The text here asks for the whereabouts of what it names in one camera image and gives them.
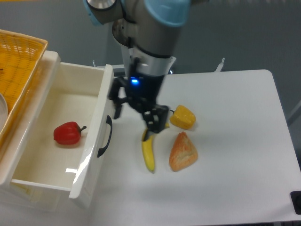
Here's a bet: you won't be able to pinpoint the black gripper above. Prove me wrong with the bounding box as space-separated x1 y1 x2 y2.
108 72 169 141

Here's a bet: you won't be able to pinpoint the red bell pepper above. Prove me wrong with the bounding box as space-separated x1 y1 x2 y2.
53 121 87 145

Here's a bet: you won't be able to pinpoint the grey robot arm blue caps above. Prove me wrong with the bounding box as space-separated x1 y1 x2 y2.
84 0 191 140

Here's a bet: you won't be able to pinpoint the yellow bell pepper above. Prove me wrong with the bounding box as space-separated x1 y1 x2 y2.
169 105 196 129

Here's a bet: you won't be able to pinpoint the open white upper drawer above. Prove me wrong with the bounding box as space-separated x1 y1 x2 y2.
12 63 114 208

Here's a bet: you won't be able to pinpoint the white drawer cabinet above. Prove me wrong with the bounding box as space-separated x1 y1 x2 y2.
0 51 61 211

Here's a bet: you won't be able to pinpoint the yellow banana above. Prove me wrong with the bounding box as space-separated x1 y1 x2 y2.
141 129 162 173

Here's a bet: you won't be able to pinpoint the orange triangular bread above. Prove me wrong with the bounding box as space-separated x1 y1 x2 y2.
169 131 198 172

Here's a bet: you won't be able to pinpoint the yellow woven basket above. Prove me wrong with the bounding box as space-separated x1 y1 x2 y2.
0 30 48 145

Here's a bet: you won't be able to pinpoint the white plate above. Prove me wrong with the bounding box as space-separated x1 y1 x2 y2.
0 94 8 131

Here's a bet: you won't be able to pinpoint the black object at table edge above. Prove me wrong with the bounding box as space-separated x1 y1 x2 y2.
290 191 301 215

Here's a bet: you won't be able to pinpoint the black drawer handle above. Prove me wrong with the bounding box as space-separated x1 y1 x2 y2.
97 115 113 158

